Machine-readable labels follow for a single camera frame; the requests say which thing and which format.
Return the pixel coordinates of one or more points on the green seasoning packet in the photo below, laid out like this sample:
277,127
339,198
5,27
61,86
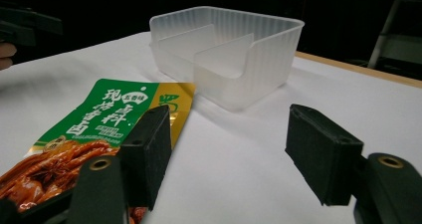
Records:
99,117

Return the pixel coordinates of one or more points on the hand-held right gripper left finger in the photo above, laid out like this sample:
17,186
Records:
149,151

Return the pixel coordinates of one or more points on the metal stand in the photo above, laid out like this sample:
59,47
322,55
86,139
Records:
391,31

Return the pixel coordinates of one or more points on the translucent plastic divided box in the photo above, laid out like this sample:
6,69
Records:
229,54

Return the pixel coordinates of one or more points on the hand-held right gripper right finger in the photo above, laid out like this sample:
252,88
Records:
326,157

